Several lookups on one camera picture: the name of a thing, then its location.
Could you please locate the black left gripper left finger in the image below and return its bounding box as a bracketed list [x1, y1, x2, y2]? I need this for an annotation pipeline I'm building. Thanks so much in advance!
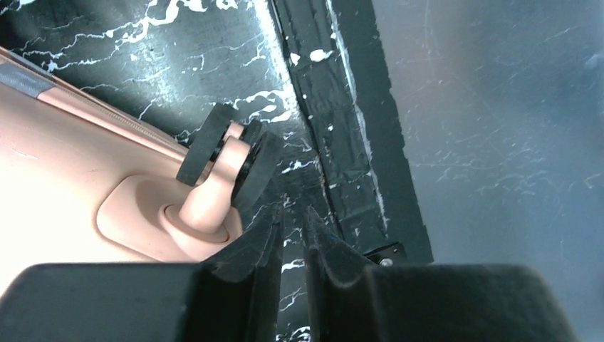
[1, 207, 283, 341]

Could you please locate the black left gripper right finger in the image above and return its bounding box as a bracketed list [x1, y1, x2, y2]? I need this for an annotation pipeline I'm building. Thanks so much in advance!
[302, 208, 577, 341]

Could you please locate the pink suitcase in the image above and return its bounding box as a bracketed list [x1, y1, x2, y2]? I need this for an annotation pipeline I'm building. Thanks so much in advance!
[1, 49, 283, 291]

